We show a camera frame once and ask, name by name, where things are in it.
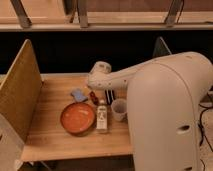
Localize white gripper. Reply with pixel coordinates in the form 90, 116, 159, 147
90, 61, 115, 102

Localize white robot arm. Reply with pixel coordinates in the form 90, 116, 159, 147
87, 52, 213, 171

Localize orange ceramic bowl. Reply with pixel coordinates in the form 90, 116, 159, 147
60, 102, 96, 135

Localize white plastic cup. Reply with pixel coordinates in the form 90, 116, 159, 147
111, 99, 127, 122

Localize small red object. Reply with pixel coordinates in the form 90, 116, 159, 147
89, 91, 99, 105

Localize clear plastic bottle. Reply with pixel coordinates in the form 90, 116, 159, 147
96, 99, 108, 133

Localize right dark side panel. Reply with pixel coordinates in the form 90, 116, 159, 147
152, 37, 172, 58

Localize left wooden side panel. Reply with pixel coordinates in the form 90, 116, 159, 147
0, 39, 42, 142

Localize wooden shelf with metal brackets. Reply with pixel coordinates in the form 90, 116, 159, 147
0, 0, 213, 32

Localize black cables on floor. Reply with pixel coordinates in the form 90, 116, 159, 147
197, 99, 213, 171

